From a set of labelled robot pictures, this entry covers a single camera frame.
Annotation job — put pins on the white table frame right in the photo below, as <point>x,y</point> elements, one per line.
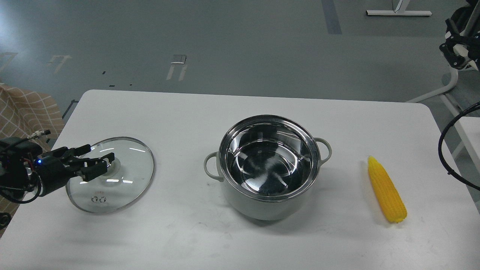
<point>460,91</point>

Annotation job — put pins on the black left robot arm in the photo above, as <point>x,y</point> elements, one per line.
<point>27,172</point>

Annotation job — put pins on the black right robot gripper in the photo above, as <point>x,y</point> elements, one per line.
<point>461,45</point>

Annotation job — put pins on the white steel cooking pot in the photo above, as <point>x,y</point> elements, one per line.
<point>267,166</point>

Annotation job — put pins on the yellow corn cob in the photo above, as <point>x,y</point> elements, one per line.
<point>386,193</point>

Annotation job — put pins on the glass pot lid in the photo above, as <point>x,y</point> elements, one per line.
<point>125,180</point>

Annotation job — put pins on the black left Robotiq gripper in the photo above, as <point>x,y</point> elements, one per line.
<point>54,173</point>

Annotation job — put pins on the white stand base top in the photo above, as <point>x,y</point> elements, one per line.
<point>400,10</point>

